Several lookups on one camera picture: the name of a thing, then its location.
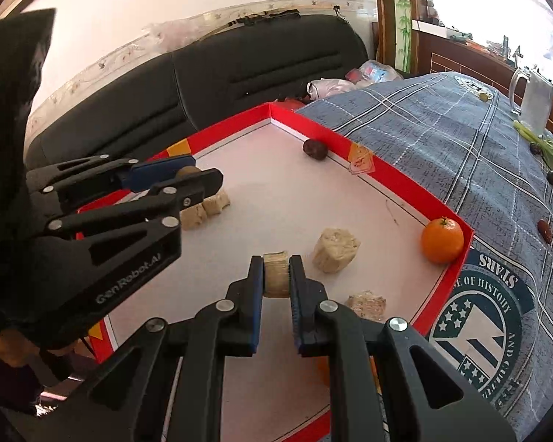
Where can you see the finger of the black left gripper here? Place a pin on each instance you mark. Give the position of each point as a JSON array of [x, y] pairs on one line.
[[103, 171], [76, 210]]

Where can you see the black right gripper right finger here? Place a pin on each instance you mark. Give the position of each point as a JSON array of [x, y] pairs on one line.
[[387, 383]]

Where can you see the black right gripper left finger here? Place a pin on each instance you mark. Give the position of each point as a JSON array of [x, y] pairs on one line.
[[163, 373]]

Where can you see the black leather sofa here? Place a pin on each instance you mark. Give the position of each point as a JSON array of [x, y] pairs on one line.
[[177, 94]]

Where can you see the brown walnut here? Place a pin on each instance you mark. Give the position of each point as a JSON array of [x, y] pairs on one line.
[[187, 170]]

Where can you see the blue plaid tablecloth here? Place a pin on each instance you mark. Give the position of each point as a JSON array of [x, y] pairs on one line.
[[497, 326]]

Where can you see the red shallow tray box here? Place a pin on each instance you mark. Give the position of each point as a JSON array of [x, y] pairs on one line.
[[281, 199]]

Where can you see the orange tangerine near edge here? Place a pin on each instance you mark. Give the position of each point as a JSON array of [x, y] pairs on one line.
[[442, 240]]

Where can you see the red plastic bag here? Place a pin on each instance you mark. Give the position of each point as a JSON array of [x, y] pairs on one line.
[[295, 104]]

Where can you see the dark date in tray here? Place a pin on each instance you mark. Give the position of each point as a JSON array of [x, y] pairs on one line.
[[315, 149]]

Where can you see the white plastic bag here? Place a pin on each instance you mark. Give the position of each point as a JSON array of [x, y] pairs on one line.
[[324, 88]]

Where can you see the dark red date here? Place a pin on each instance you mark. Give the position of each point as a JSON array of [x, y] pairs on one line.
[[545, 231]]

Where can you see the colourful snack bag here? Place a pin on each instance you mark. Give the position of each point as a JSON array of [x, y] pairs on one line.
[[372, 72]]

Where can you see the clear glass pitcher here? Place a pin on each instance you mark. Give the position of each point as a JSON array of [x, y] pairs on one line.
[[537, 101]]

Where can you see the wooden counter cabinet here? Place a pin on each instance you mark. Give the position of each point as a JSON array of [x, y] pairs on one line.
[[434, 53]]

